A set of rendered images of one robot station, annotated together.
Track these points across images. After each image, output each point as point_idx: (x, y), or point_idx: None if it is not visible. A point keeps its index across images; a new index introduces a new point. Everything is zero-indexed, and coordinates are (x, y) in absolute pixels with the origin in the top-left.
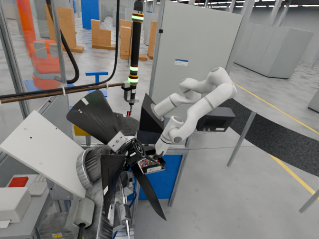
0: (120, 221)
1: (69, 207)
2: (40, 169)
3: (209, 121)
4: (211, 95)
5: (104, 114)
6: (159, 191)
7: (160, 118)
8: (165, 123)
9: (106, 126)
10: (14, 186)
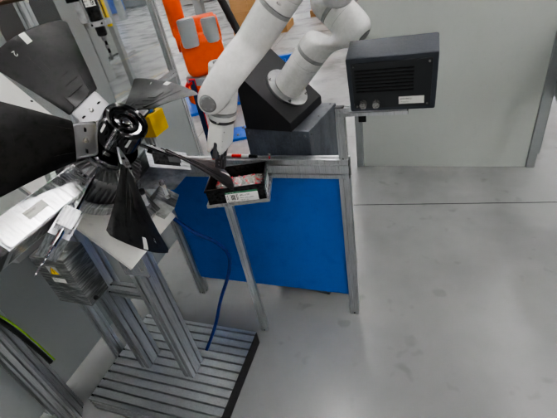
0: (50, 228)
1: (84, 240)
2: None
3: (364, 76)
4: None
5: (62, 59)
6: (319, 273)
7: (292, 99)
8: (315, 113)
9: (65, 80)
10: None
